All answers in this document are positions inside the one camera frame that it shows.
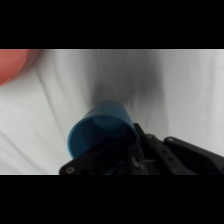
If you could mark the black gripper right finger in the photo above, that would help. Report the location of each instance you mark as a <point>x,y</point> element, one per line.
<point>186,160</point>

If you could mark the pink bowl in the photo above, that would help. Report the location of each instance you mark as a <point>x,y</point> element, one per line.
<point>11,65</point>

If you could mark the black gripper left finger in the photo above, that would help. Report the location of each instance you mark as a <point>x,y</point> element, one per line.
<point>106,160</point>

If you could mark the white table cloth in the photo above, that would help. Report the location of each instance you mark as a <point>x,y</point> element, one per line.
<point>190,86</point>

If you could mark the blue plastic cup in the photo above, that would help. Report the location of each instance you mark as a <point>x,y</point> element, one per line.
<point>100,123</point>

